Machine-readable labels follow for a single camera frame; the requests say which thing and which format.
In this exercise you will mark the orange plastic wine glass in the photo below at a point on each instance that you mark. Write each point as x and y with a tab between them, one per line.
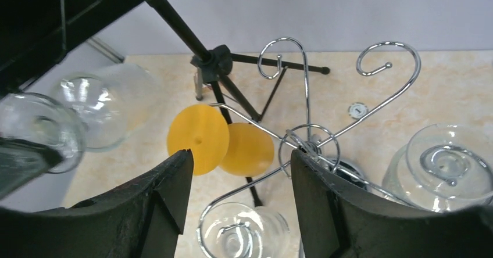
239	149

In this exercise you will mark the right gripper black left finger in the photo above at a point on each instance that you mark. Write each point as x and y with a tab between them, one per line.
141	218

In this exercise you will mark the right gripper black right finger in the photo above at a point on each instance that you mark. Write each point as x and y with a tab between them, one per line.
339	219

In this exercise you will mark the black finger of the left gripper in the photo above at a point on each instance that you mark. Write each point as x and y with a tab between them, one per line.
23	161

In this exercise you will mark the black music stand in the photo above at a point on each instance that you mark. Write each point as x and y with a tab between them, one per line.
38	34

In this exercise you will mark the small white round token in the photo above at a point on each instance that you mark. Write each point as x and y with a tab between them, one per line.
357	110

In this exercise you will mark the silver wire glass rack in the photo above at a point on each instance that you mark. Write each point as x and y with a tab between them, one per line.
323	146

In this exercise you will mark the clear wine glass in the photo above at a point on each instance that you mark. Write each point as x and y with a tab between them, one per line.
234	229

